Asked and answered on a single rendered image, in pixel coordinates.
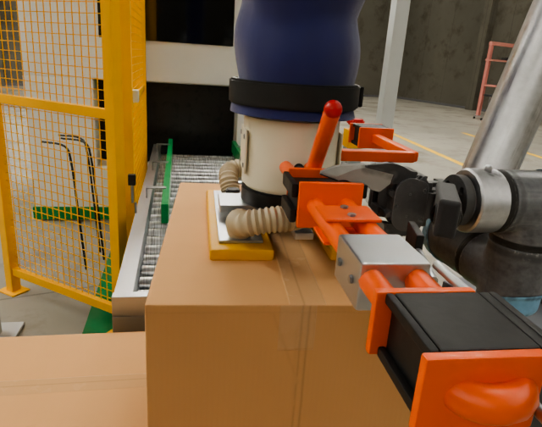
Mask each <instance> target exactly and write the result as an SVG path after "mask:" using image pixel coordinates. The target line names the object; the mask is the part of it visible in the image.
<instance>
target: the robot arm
mask: <svg viewBox="0 0 542 427"><path fill-rule="evenodd" d="M541 121H542V0H533V1H532V4H531V6H530V8H529V11H528V14H527V16H526V18H525V20H524V22H523V26H522V28H521V30H520V32H519V34H518V36H517V39H516V41H515V44H514V46H513V49H512V51H511V54H510V56H509V58H508V60H507V62H506V66H505V68H504V69H503V72H502V74H501V77H500V79H499V82H498V84H497V86H496V88H495V91H494V94H493V96H492V98H491V100H490V102H489V106H488V107H487V109H486V112H485V114H484V117H483V119H482V122H481V124H480V126H479V128H478V131H477V134H476V136H475V137H474V140H473V143H472V146H471V147H470V150H469V152H468V154H467V157H466V159H465V162H464V164H463V166H462V169H461V170H459V171H458V172H456V174H455V175H449V176H447V177H446V178H445V179H438V178H434V180H427V179H428V176H427V175H423V174H421V173H419V172H417V171H416V170H414V169H412V168H410V167H408V166H401V165H399V164H397V163H394V162H382V163H376V164H363V163H357V164H348V163H341V164H339V165H335V166H331V167H328V168H327V169H323V170H320V173H319V174H320V175H322V176H325V177H328V178H330V179H332V180H336V181H339V180H348V181H350V182H356V183H363V184H365V185H367V186H368V188H369V189H370V192H369V199H368V206H369V207H370V208H371V209H372V211H373V212H374V213H375V214H377V215H378V216H379V217H383V218H386V220H387V221H388V222H387V221H386V220H382V222H381V223H376V224H377V225H378V226H379V227H380V228H381V229H382V230H383V231H384V232H385V233H387V234H388V235H399V236H406V234H407V225H408V222H409V221H414V222H416V224H417V225H418V227H419V228H420V227H421V226H423V230H422V233H423V235H424V241H423V244H424V246H425V248H426V249H427V251H428V252H430V253H431V254H432V256H433V257H434V258H435V259H437V260H438V261H440V262H442V263H444V264H445V265H447V266H448V267H450V268H451V269H453V270H454V271H456V272H457V273H458V274H459V275H461V276H462V277H463V278H464V279H465V280H466V281H468V282H469V283H471V284H472V285H474V286H476V291H475V292H477V293H479V292H488V293H489V292H496V293H497V294H498V295H500V296H501V297H502V298H504V299H505V300H506V301H507V302H509V303H510V304H511V305H512V306H513V307H514V308H515V309H517V310H518V311H519V312H520V313H522V314H523V315H524V316H526V317H527V316H530V315H532V314H534V313H536V312H537V310H538V308H539V304H540V301H541V299H542V169H536V170H520V167H521V165H522V163H523V160H524V158H525V156H526V154H527V152H528V149H529V147H530V145H531V143H532V141H533V139H534V136H535V134H536V132H537V130H538V128H539V125H540V123H541Z"/></svg>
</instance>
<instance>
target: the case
mask: <svg viewBox="0 0 542 427"><path fill-rule="evenodd" d="M207 190H221V188H220V184H208V183H180V186H179V189H178V192H177V195H176V198H175V201H174V206H173V209H172V213H171V215H170V219H169V224H168V227H167V230H166V233H165V237H164V239H163V245H162V247H161V251H160V253H159V257H158V262H157V265H156V268H155V271H154V275H153V277H152V283H151V285H150V289H149V292H148V295H147V300H146V303H145V338H146V374H147V427H409V419H410V415H411V412H410V410H409V409H408V407H407V405H406V404H405V402H404V400H403V399H402V397H401V394H400V393H399V391H398V390H397V389H396V387H395V385H394V383H393V381H392V379H391V378H390V376H389V375H388V373H387V371H386V370H385V368H384V365H383V364H382V363H381V361H380V360H379V357H378V355H377V354H369V353H368V352H367V350H366V342H367V336H368V325H369V319H370V313H371V310H362V311H358V310H356V309H355V308H354V307H353V305H352V304H351V301H350V300H349V298H348V297H347V295H346V294H345V292H344V290H343V289H342V287H341V285H340V283H339V281H338V280H337V279H336V277H335V263H336V260H331V259H330V258H329V256H328V255H327V253H326V251H324V249H323V247H322V245H321V244H320V242H319V241H318V239H317V237H316V236H315V235H314V236H313V240H295V238H294V236H293V235H292V233H291V231H287V232H283V231H282V232H280V233H279V232H278V231H277V232H276V233H273V232H271V233H270V234H268V237H269V240H270V241H271V244H272V247H273V249H274V258H273V260H210V258H209V245H208V228H207Z"/></svg>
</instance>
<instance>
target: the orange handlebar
mask: <svg viewBox="0 0 542 427"><path fill-rule="evenodd" d="M372 143H374V144H376V145H378V146H380V147H382V148H383V149H385V150H371V149H345V148H342V151H341V159H340V161H356V162H394V163H414V162H417V160H418V152H417V151H415V150H413V149H411V148H409V147H406V146H404V145H401V144H400V143H398V142H396V141H392V140H391V139H389V138H387V137H385V136H381V135H380V134H373V135H372ZM289 167H291V168H295V167H294V166H293V165H292V164H291V163H290V162H288V161H284V162H282V163H281V164H280V166H279V170H280V171H281V173H282V174H283V173H284V172H285V171H288V168H289ZM307 211H308V212H309V213H310V214H311V216H312V218H313V219H314V221H315V222H316V223H317V225H318V226H314V227H313V229H314V231H315V232H316V234H317V235H318V237H319V239H320V240H321V242H322V243H323V244H324V245H331V246H332V247H333V248H334V250H335V251H336V253H337V247H338V240H339V235H341V234H358V235H388V234H387V233H385V232H384V231H383V230H382V229H381V228H380V227H379V226H378V225H377V224H376V223H381V222H382V219H381V218H380V217H379V216H378V215H377V214H375V213H374V212H373V211H372V210H371V209H370V208H369V207H368V206H357V205H356V204H355V203H354V202H353V201H352V200H351V199H350V198H344V199H342V200H341V201H340V202H339V204H338V205H325V204H324V203H323V201H322V200H321V199H319V198H317V197H314V198H312V199H310V200H309V201H308V202H307ZM340 222H348V223H349V224H350V225H351V226H352V227H343V225H342V224H341V223H340ZM358 281H359V286H360V287H361V289H362V291H363V292H364V294H365V295H366V297H367V298H368V300H369V301H370V302H371V303H372V300H373V290H374V289H375V288H394V287H393V286H392V285H391V284H390V282H389V281H388V280H387V279H386V278H385V277H384V276H383V274H382V273H381V272H379V271H378V270H376V269H372V270H369V271H367V272H365V273H364V274H363V275H362V276H361V278H360V279H359V280H358ZM405 287H406V288H416V287H442V286H441V285H440V284H438V283H437V282H436V281H435V280H434V279H433V278H432V277H431V276H430V275H429V274H428V273H427V272H426V271H424V270H422V269H416V270H413V271H412V272H411V273H410V274H409V275H408V276H407V277H406V279H405ZM444 402H445V406H446V407H447V408H448V409H449V410H450V411H451V412H453V413H454V414H456V415H458V416H459V417H461V418H463V419H466V420H469V421H472V422H474V423H477V424H482V425H491V426H509V425H512V424H518V423H521V422H524V421H527V420H528V419H529V418H530V417H531V416H532V415H533V414H534V412H535V411H536V410H537V408H538V407H539V387H538V386H537V384H536V383H535V382H534V381H533V380H530V379H527V378H522V379H514V380H509V381H506V382H499V383H484V382H479V381H476V380H467V381H463V382H460V383H458V384H455V385H453V386H452V387H451V388H450V389H449V390H448V391H447V392H446V394H445V397H444Z"/></svg>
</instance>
